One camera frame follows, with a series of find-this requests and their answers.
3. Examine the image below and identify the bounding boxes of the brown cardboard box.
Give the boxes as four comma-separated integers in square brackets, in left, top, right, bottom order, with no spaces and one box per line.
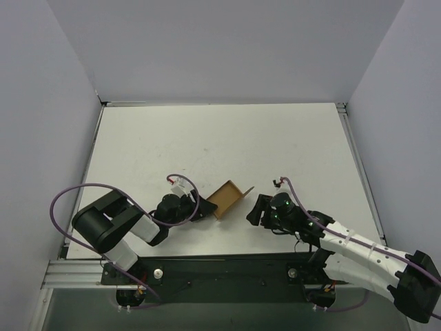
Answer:
[207,180,254,220]

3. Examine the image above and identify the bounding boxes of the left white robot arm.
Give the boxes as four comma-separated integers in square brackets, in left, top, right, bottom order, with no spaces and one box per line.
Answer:
[72,190,218,284]

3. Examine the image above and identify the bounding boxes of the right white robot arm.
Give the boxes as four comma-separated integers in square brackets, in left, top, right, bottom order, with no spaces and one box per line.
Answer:
[246,192,440,323]

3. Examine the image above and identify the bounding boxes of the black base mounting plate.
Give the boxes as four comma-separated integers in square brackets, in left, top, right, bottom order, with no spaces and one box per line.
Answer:
[101,252,337,306]

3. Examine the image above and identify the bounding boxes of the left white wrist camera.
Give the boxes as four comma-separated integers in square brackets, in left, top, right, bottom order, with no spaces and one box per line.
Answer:
[171,177,192,197]

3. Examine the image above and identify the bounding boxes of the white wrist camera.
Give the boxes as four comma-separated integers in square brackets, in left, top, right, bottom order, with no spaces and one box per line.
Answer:
[171,177,192,197]
[272,177,287,190]

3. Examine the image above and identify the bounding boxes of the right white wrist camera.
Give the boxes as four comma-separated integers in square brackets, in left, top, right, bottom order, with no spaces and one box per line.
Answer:
[272,177,287,190]

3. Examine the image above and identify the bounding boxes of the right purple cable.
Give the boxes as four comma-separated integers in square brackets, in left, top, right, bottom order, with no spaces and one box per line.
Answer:
[280,176,441,313]

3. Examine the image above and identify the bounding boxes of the purple cable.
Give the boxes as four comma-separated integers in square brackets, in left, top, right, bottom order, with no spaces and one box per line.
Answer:
[280,176,441,313]
[50,174,201,310]

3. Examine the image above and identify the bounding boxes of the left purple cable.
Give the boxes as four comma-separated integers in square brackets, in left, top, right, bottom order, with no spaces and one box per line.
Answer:
[50,174,201,310]

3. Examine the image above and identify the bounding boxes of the aluminium frame rail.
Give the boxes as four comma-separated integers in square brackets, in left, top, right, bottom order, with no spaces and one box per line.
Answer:
[41,102,413,290]

